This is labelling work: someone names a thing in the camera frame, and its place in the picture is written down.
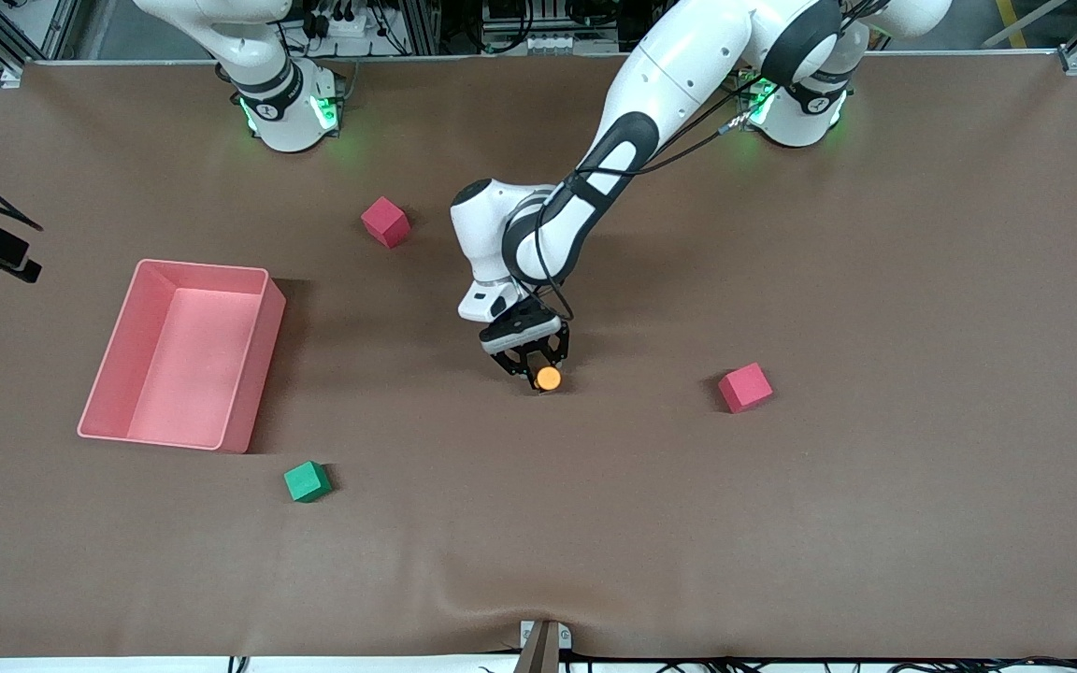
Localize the white power strip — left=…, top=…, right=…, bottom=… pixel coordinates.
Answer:
left=309, top=9, right=388, bottom=43

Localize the green foam cube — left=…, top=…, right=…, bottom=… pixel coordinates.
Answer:
left=283, top=460, right=332, bottom=504

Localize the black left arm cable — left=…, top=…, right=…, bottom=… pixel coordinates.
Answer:
left=534, top=56, right=783, bottom=323

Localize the brown table mat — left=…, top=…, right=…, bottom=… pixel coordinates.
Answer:
left=0, top=51, right=1077, bottom=660

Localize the white terminal block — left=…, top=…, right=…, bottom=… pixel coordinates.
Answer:
left=485, top=33, right=621, bottom=55

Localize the grey table clamp bracket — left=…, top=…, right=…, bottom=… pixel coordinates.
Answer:
left=512, top=619, right=574, bottom=673

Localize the pink plastic bin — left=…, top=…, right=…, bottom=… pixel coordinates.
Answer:
left=77, top=259, right=287, bottom=455

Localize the pink foam cube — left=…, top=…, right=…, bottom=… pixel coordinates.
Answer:
left=360, top=196, right=411, bottom=250
left=717, top=363, right=774, bottom=415

